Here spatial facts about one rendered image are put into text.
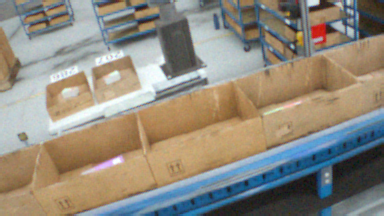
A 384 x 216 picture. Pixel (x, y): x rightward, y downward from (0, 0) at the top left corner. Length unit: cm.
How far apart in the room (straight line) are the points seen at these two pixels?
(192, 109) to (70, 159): 53
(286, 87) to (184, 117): 43
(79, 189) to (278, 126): 68
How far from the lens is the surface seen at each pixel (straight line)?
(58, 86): 261
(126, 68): 259
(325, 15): 277
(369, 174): 158
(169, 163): 119
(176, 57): 225
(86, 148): 148
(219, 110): 147
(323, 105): 128
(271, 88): 151
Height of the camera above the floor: 171
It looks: 33 degrees down
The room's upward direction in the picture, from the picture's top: 10 degrees counter-clockwise
